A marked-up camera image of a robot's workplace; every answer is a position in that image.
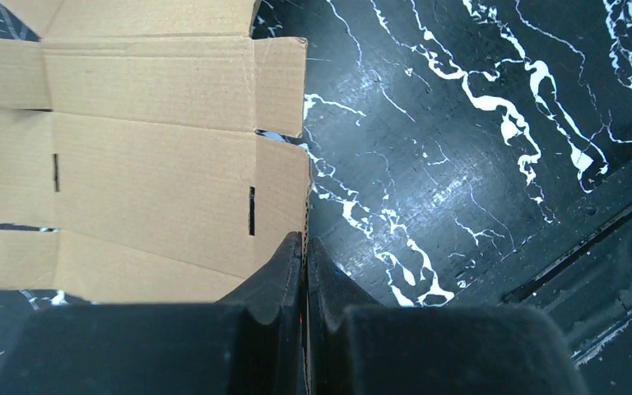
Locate brown cardboard box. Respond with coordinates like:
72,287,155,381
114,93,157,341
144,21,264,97
0,1,311,303

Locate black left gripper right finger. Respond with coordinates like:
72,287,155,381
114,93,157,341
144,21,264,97
305,238,380,394

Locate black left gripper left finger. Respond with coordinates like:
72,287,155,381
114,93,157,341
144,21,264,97
219,232,303,394

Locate black table edge rail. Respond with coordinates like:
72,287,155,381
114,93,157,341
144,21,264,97
501,179,632,366

